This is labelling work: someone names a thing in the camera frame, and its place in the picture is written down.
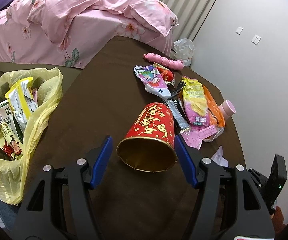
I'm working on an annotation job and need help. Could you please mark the yellow plastic trash bag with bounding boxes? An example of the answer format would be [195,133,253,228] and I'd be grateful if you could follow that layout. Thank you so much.
[0,67,63,205]

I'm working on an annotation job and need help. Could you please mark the pink paper wrapper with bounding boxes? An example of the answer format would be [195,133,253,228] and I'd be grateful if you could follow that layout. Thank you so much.
[180,125,224,150]

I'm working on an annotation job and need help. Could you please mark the pink floral duvet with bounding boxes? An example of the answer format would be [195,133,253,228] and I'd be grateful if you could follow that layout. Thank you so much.
[6,0,179,53]

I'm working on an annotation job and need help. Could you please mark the white wall switch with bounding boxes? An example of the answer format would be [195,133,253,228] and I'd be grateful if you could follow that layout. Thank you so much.
[236,27,243,35]

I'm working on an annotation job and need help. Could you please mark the orange snack bag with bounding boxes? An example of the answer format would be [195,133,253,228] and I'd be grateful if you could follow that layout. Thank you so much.
[202,85,225,128]

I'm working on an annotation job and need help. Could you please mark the gold yellow snack wrapper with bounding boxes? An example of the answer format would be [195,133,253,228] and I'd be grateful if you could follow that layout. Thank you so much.
[0,114,23,160]

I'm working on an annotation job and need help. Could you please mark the red gold paper cup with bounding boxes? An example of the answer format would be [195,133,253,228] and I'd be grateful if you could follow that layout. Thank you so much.
[116,102,178,173]

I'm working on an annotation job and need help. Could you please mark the yellow pink potato chips bag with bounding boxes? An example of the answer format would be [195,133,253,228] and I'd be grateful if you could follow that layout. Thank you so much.
[181,76,210,127]

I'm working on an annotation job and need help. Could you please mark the white crumpled paper scrap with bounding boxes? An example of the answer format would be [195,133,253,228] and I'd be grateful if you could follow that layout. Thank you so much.
[211,146,229,167]

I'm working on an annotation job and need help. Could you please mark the yellow white snack wrapper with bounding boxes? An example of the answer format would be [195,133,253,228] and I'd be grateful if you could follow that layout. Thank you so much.
[5,76,38,133]

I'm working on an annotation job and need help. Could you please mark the pink beaded toy tube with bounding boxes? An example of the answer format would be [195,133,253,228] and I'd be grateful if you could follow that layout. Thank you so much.
[143,53,184,70]

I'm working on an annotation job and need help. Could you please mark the pink cup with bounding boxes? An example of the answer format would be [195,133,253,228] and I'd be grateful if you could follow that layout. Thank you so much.
[218,100,236,120]

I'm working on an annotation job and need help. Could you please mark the pink white cartoon snack bag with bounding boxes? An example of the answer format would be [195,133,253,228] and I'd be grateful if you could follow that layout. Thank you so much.
[134,65,171,100]

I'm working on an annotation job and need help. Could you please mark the white wall socket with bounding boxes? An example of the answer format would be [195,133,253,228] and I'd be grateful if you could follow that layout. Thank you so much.
[251,35,261,45]

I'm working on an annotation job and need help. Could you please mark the bed with pink sheet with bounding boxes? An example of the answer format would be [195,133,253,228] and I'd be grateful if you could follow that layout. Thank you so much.
[0,0,178,69]

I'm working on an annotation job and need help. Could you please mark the red gold small wrapper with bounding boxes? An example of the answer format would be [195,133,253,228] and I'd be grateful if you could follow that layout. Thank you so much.
[153,62,175,86]

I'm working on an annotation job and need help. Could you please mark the black silver stick wrappers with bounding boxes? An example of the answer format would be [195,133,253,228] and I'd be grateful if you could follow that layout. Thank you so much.
[162,81,190,132]

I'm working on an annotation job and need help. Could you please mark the clear plastic bag on floor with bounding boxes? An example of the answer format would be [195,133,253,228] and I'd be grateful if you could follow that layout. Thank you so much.
[169,38,195,68]

